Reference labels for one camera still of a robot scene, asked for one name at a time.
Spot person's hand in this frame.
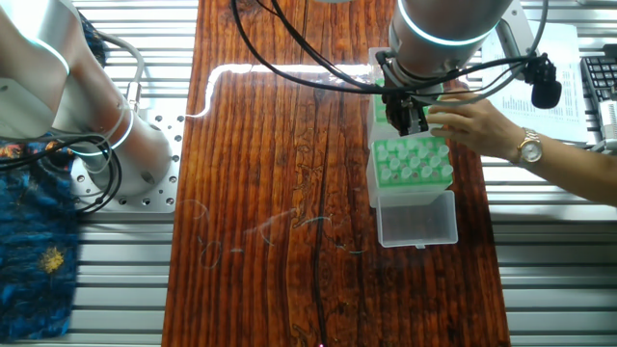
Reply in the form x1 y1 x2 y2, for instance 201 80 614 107
426 92 526 163

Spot printed white paper sheet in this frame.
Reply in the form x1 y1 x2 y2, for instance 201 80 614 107
481 21 590 145

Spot black keyboard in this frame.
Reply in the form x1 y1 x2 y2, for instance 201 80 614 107
579 55 617 131

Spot blue painted cloth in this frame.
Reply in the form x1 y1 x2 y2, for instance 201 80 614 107
0 12 108 342

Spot brown wooden board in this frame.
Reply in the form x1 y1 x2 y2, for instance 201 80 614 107
161 0 512 347

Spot black base cable loops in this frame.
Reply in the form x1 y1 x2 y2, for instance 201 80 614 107
0 133 124 214

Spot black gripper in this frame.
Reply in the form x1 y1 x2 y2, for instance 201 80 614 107
383 90 430 138

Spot person's bare forearm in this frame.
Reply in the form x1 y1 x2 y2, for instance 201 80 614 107
534 144 617 208

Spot aluminium post with foot bracket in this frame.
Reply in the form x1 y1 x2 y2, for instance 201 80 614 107
588 138 617 156

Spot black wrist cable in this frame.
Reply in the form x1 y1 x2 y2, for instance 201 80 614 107
230 0 531 95

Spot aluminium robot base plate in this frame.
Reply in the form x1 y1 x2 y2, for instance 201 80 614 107
70 109 183 215

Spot black cable plug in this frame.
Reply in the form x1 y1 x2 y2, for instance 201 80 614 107
523 53 563 110

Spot grey base cable with connector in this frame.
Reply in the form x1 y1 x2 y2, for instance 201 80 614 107
98 32 147 113

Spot gold wristwatch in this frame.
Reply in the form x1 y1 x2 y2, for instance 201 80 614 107
509 127 545 166

